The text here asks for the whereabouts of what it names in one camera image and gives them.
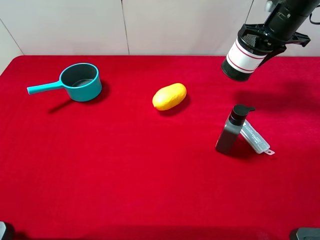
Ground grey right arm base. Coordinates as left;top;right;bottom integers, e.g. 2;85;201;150
289;227;320;240

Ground yellow lemon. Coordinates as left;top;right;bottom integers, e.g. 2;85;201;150
152;83;187;111

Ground grey left arm base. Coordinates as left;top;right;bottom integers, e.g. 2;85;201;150
0;221;15;240

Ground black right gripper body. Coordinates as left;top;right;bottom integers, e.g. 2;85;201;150
237;24;311;52

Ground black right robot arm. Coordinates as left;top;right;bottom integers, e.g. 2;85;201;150
238;0;320;66

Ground teal saucepan with handle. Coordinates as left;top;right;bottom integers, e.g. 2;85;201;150
27;62;102;102

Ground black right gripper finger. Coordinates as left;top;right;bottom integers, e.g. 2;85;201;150
239;34;258;47
255;48;287;69

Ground red felt table cloth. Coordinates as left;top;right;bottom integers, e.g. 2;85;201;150
0;55;320;240

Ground clear plastic case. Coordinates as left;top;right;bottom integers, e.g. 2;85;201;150
240;120;275;156

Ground black white cylindrical canister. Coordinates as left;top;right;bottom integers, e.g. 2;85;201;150
221;37;267;82

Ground grey pump bottle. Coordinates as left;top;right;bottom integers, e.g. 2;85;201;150
215;104;256;155

